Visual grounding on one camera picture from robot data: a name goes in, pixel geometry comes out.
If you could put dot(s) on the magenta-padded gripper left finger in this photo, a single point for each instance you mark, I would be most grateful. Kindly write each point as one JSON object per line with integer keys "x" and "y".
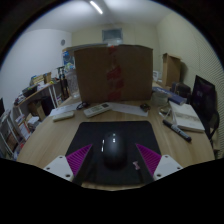
{"x": 58, "y": 166}

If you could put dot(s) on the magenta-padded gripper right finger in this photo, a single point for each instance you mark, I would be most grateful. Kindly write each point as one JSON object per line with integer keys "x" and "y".
{"x": 166, "y": 165}

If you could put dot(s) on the black computer mouse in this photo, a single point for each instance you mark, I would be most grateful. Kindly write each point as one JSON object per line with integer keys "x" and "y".
{"x": 114, "y": 150}

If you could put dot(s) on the black mouse pad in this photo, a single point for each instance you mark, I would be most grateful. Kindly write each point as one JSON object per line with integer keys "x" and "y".
{"x": 90, "y": 133}

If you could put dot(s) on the black marker pen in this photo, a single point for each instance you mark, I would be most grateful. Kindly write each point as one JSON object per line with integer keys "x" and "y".
{"x": 176, "y": 130}

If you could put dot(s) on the flat white remote control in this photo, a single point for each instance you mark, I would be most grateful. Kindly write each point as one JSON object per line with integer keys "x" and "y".
{"x": 63, "y": 115}

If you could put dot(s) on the thick white book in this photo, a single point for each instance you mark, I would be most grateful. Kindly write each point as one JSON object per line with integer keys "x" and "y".
{"x": 186, "y": 116}

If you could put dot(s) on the white paper sheet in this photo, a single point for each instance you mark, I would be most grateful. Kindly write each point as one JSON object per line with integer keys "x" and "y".
{"x": 128, "y": 109}
{"x": 63, "y": 108}

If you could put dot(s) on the cluttered shelf unit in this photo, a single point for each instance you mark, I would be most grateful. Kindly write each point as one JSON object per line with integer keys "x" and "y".
{"x": 30, "y": 110}

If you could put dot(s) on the blue book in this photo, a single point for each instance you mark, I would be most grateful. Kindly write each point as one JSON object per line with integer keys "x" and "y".
{"x": 170, "y": 95}

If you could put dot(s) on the dark bag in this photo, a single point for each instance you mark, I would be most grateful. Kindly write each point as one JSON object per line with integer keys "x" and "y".
{"x": 181, "y": 90}

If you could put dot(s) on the black office chair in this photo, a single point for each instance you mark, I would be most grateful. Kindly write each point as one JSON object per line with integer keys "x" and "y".
{"x": 203, "y": 96}

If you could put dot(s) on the black tripod stand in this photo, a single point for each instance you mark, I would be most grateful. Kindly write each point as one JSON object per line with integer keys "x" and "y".
{"x": 62, "y": 83}

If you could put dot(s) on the tall open cardboard box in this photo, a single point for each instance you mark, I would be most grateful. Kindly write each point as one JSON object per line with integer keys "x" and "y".
{"x": 171, "y": 70}

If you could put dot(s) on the large brown cardboard box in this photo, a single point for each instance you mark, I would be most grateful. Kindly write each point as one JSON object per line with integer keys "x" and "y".
{"x": 93, "y": 75}

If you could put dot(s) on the blue and white box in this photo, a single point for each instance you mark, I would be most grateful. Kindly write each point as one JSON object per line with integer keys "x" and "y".
{"x": 68, "y": 60}

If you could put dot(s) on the grey door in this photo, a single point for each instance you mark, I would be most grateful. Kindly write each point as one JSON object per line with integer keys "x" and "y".
{"x": 112, "y": 35}

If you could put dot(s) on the ceiling tube light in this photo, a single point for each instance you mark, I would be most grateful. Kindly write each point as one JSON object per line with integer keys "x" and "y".
{"x": 96, "y": 7}

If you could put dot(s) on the round wall clock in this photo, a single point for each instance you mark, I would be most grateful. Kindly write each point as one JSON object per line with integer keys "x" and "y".
{"x": 62, "y": 42}

